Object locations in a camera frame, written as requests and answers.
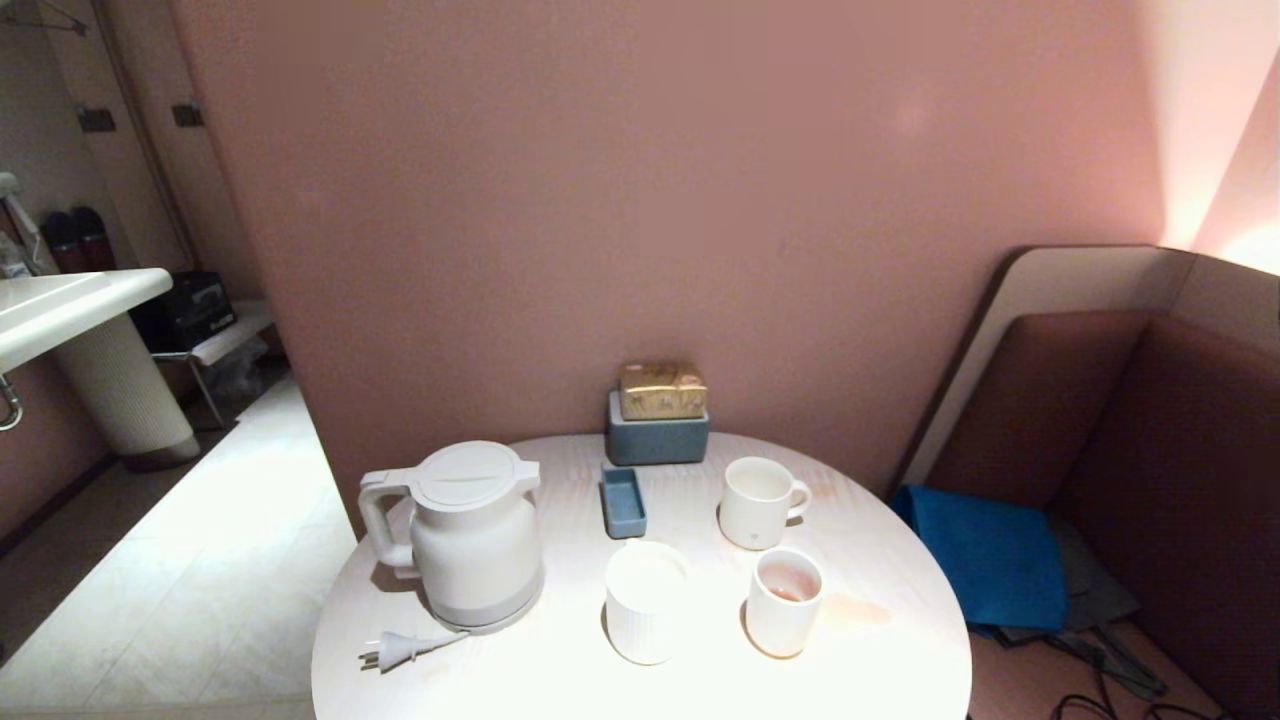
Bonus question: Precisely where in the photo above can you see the white electric kettle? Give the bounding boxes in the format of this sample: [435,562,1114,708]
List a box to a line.
[358,441,546,623]

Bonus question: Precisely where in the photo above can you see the gold tissue pack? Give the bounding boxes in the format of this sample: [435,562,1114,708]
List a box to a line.
[618,361,708,422]

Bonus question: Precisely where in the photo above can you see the blue-grey tissue box holder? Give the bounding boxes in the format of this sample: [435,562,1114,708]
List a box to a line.
[606,390,711,467]

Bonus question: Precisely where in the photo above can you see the small blue rectangular tray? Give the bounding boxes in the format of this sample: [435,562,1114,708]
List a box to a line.
[600,466,648,540]

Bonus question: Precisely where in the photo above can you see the wide ribbed white cup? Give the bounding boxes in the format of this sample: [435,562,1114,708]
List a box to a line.
[604,541,691,666]

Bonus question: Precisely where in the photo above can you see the grey round kettle base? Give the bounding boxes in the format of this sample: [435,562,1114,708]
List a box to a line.
[425,572,546,637]

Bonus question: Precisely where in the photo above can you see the tall smooth white cup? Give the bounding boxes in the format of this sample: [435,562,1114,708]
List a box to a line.
[745,548,826,659]

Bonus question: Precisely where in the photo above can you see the blue fabric bag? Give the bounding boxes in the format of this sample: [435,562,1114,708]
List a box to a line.
[893,484,1069,631]

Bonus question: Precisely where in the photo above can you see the wooden side shelf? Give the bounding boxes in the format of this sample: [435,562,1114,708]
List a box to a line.
[150,300,276,431]

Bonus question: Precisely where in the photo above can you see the beige bench side panel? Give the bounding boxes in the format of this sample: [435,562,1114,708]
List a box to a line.
[905,245,1280,491]

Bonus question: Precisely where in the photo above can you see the black box appliance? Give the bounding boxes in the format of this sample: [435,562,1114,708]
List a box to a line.
[135,271,237,353]

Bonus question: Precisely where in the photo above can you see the grey fabric bag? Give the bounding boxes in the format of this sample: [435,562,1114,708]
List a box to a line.
[975,515,1171,701]

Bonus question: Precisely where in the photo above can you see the dark bottle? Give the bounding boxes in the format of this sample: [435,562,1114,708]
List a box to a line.
[42,211,86,274]
[72,206,116,271]

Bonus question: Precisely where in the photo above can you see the white ribbed mug with handle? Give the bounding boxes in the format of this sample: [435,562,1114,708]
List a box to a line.
[718,457,813,551]

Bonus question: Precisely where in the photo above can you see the white power plug with cord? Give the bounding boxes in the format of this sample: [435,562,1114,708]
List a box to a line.
[360,628,471,673]

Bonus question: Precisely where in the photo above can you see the black floor cables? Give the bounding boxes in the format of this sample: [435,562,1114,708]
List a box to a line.
[1050,655,1231,720]

